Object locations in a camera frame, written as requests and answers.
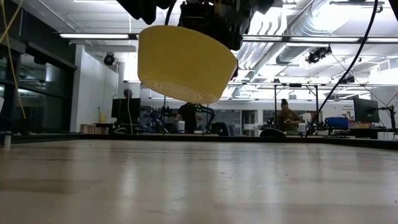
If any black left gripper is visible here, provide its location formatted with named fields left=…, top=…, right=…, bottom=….
left=178, top=0, right=276, bottom=82

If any yellow plastic bowl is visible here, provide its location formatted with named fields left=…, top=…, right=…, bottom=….
left=137, top=24, right=239, bottom=105

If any black office chair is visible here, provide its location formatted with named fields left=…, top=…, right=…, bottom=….
left=211, top=121, right=230, bottom=136

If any black domed object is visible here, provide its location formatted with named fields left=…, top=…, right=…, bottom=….
left=259, top=128, right=287, bottom=138

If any black overhead light bar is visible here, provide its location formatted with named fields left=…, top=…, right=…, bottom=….
left=58, top=32, right=398, bottom=44

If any blue storage box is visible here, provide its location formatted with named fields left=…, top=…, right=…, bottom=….
left=325, top=116, right=349, bottom=130

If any black computer monitor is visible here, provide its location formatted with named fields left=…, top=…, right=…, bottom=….
left=111, top=98, right=141, bottom=126
left=353, top=97, right=380, bottom=123

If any black ceiling camera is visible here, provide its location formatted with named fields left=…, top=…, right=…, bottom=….
left=305, top=45, right=333, bottom=64
left=103, top=52, right=116, bottom=66

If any silver ventilation duct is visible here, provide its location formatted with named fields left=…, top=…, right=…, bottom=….
left=275, top=0, right=343, bottom=65

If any black hanging cable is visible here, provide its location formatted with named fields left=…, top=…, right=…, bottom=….
left=306, top=0, right=379, bottom=136

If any yellow hanging cable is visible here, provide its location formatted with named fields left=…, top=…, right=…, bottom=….
left=0, top=0, right=27, bottom=119

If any small gray post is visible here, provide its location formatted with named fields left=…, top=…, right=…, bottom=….
left=2, top=131, right=12, bottom=149

